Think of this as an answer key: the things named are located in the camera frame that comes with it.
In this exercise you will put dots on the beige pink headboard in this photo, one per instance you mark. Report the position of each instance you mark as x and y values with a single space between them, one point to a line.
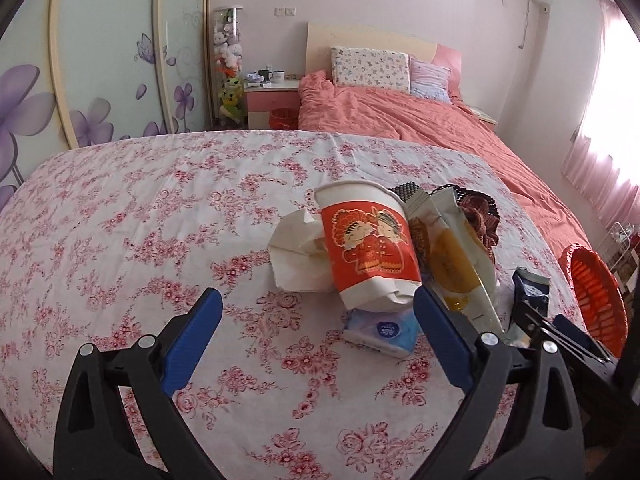
322 37

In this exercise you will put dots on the white mug on nightstand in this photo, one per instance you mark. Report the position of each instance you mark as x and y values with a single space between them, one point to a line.
277 76

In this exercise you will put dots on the striped pink pillow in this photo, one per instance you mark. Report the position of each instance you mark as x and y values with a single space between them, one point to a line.
429 81

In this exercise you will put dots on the left pink nightstand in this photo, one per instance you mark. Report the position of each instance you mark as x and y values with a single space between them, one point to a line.
261 101

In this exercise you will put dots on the floral white pillow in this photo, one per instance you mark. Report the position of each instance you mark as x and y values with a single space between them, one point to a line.
370 68

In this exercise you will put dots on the pink window curtain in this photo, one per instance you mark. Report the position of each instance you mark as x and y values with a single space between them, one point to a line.
603 162

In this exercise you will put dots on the green frog plush toy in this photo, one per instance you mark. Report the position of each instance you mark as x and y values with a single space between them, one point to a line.
231 100

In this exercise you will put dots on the brown plaid scrunchie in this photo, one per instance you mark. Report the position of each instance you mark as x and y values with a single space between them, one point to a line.
482 214

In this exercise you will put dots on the pink nightstand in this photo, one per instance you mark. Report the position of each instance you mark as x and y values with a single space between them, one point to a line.
482 116
261 101

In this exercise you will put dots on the white yellow snack wrapper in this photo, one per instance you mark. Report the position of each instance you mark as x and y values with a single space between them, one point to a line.
457 263

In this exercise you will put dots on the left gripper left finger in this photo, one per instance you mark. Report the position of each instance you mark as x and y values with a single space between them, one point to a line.
93 437

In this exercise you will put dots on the wall power socket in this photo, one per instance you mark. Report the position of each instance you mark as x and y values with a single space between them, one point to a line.
283 11

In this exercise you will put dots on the bed with salmon duvet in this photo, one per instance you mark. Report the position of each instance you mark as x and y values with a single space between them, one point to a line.
394 115

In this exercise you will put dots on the sliding wardrobe floral glass doors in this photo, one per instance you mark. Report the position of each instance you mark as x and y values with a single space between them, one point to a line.
75 73

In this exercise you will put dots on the clear tube of plush toys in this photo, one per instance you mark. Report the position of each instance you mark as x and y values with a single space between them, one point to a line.
227 53

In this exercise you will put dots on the right pink nightstand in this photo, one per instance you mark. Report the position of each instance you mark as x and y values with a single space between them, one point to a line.
482 116

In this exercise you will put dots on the red white paper cup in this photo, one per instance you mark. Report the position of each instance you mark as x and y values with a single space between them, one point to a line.
373 263

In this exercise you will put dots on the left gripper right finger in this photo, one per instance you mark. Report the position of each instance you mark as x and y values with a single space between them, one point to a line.
542 438

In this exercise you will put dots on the red plastic laundry basket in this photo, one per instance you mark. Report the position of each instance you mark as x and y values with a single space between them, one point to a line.
598 296

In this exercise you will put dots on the white wire rack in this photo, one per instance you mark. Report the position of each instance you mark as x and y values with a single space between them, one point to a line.
620 239

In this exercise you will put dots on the blue tissue pack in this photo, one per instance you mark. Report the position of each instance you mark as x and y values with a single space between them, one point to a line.
390 333

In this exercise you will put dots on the pink floral tablecloth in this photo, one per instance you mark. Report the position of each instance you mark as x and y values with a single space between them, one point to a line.
106 244

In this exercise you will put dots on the white tissue paper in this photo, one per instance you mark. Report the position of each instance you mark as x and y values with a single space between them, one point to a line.
298 255

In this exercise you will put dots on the grey green smiley sock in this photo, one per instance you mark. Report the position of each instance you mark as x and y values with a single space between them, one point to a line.
531 297

